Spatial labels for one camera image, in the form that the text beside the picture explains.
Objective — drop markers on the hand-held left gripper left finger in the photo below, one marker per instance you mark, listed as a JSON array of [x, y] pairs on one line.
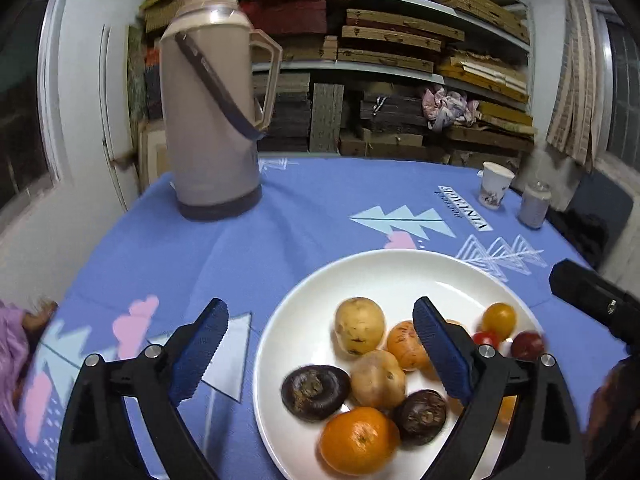
[[200, 350]]

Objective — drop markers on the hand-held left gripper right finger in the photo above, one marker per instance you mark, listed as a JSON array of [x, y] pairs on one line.
[[442, 355]]

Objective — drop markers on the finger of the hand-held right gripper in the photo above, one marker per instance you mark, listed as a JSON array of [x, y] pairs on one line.
[[595, 295]]

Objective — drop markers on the orange mottled fruit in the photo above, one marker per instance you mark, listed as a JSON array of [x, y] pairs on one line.
[[405, 347]]

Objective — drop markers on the red cherry tomato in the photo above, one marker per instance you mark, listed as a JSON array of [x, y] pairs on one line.
[[485, 337]]

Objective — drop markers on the dark water chestnut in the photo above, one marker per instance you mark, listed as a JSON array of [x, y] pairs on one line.
[[315, 391], [420, 416]]

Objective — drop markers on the yellow tomato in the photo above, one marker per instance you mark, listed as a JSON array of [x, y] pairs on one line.
[[499, 319]]

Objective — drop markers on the tan round fruit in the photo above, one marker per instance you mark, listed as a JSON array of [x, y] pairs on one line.
[[377, 379]]

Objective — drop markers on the dark red tomato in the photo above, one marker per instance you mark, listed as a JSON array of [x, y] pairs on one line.
[[527, 345]]

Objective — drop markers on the pale yellow round fruit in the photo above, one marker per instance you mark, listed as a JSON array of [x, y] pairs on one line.
[[359, 326]]

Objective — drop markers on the white plate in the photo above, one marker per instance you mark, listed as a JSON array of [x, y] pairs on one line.
[[310, 310]]

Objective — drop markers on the tangerine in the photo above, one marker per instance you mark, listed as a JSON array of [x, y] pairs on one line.
[[359, 440]]

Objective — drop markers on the dark jacket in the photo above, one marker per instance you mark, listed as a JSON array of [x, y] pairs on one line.
[[580, 235]]

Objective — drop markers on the grey chair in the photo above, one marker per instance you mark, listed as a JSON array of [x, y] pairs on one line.
[[605, 195]]

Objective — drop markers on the grey drink can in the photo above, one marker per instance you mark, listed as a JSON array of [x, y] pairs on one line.
[[534, 207]]

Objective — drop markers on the printed paper cup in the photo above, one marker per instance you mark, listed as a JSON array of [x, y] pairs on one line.
[[492, 190]]

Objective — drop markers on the purple cloth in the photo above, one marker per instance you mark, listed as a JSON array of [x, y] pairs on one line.
[[10, 350]]

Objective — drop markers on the beige striped curtain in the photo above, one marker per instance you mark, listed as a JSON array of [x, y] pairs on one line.
[[575, 85]]

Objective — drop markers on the metal framed window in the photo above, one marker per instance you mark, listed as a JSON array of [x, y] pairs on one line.
[[20, 125], [625, 85]]

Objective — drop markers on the beige thermos flask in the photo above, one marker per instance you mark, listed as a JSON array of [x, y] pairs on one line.
[[210, 135]]

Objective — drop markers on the shelf of stacked wooden boards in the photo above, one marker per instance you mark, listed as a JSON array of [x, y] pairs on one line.
[[400, 125]]

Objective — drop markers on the pink crumpled cloth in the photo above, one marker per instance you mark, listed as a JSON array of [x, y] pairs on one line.
[[450, 105]]

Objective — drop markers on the white door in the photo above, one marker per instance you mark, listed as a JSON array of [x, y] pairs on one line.
[[112, 110]]

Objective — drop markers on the white metal shelf rack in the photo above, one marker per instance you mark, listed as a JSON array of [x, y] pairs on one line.
[[350, 65]]

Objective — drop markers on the wooden picture frame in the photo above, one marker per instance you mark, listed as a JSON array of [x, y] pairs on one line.
[[152, 155]]

